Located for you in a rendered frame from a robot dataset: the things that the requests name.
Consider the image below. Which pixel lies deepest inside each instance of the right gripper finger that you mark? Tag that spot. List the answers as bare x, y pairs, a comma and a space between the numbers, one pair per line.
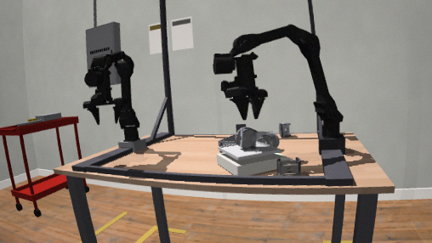
95, 113
117, 111

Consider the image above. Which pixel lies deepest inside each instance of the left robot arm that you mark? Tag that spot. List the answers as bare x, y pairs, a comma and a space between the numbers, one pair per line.
310, 49

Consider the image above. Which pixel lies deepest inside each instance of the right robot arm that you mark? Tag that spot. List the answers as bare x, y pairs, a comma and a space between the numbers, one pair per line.
95, 77

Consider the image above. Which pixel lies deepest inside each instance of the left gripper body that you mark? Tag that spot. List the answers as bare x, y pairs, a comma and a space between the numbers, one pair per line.
246, 79

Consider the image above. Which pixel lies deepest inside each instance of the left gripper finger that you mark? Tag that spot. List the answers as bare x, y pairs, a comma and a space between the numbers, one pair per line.
242, 105
256, 106

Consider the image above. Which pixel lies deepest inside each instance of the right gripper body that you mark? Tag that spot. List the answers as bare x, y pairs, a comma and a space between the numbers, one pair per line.
117, 102

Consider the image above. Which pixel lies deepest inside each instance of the white digital scale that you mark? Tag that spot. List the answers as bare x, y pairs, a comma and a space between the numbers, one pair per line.
247, 162

